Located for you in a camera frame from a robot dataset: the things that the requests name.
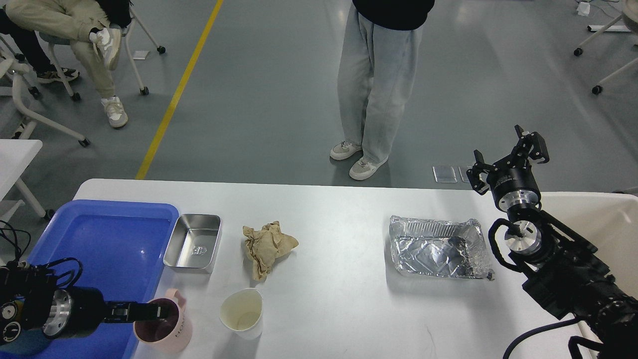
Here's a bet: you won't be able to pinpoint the seated person beige clothes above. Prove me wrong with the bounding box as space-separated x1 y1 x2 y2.
5 0 132 129

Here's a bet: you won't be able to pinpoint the crumpled brown paper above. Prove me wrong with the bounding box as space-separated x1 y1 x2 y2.
242 221 299 281

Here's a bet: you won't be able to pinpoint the clear floor plate left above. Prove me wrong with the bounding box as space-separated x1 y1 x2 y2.
432 166 458 183

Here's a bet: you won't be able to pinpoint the aluminium foil tray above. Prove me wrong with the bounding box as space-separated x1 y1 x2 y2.
389 215 495 280

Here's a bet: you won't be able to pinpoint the clear floor plate right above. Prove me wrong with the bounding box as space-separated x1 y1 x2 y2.
458 166 472 183

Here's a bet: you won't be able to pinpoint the white paper cup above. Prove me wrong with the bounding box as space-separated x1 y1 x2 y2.
219 288 264 340

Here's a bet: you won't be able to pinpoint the dark blue mug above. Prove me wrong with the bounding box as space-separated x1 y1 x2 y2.
0 330 51 359

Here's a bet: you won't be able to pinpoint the white plastic bin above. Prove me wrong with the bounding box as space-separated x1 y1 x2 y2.
538 191 638 359

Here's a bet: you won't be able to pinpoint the stainless steel rectangular container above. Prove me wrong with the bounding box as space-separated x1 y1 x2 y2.
163 213 222 274

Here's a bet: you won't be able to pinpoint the white chair base right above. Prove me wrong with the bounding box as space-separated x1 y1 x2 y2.
573 0 638 95

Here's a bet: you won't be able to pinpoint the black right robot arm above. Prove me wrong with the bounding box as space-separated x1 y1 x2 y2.
467 125 638 359

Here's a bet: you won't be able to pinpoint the white side table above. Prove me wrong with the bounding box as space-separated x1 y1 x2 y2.
0 139 55 220

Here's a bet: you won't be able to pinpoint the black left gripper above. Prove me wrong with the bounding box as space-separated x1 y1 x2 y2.
42 286 177 340

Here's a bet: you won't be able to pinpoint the blue plastic tray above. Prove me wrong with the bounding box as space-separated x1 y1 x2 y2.
1 200 179 359

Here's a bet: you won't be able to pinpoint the white chair frame left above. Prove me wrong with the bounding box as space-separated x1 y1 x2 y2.
0 47 90 148

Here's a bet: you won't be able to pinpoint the clear floor plate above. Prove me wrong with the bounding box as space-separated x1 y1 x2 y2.
458 166 472 183
432 166 458 183

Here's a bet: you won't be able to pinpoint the standing person grey trousers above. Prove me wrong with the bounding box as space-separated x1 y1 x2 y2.
330 0 435 181

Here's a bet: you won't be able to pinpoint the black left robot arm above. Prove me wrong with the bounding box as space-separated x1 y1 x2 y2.
1 221 172 346

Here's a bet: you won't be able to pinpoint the pink mug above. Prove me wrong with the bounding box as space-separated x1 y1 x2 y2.
134 288 193 353

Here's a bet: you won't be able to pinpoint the white rolling chair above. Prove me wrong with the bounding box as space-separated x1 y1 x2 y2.
37 5 166 103

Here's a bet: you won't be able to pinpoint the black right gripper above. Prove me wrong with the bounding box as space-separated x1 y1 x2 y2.
467 125 551 210

